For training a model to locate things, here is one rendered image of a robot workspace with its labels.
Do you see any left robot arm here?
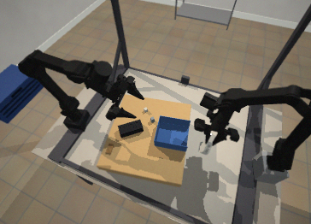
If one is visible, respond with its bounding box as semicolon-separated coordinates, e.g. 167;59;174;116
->
200;85;311;172

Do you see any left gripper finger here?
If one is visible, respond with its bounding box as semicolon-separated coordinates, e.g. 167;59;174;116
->
212;133;227;146
203;132;211;144

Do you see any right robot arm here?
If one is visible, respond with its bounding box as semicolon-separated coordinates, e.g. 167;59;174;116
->
18;50;129;122

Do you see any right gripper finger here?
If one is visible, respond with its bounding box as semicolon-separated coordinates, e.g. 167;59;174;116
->
127;81;144;100
114;107;137;119

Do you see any blue open tray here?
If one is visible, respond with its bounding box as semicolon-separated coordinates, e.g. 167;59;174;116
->
154;117;189;151

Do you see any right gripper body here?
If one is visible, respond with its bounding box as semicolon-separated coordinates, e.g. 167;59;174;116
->
100;76;135;121

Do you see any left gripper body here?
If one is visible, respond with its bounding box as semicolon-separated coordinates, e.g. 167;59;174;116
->
194;113;240;142

